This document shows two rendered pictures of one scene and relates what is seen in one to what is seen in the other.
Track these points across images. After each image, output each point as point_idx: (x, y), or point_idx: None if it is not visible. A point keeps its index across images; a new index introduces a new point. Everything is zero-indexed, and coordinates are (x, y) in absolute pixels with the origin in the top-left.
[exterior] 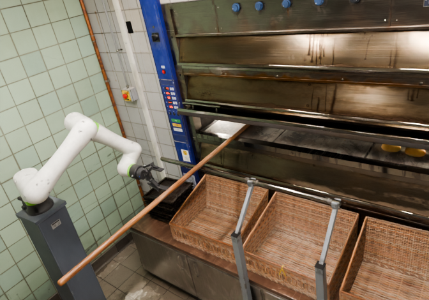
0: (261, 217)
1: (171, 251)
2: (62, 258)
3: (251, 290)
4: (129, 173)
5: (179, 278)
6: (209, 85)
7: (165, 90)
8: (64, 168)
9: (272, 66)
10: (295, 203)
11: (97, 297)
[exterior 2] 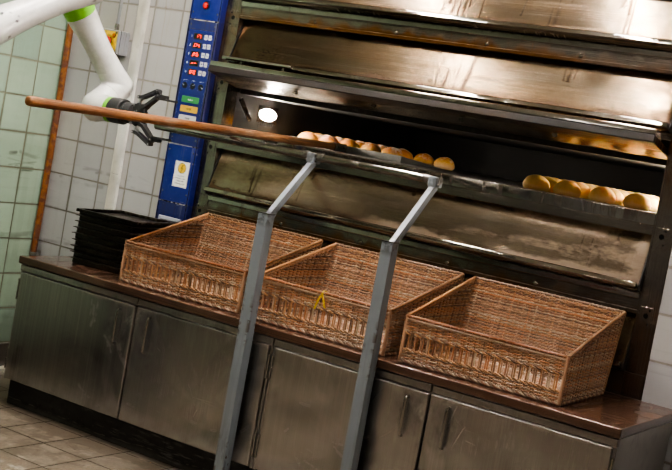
0: (302, 257)
1: (104, 303)
2: None
3: (252, 352)
4: (108, 105)
5: (91, 376)
6: (278, 41)
7: (194, 39)
8: (43, 15)
9: (395, 9)
10: (365, 262)
11: None
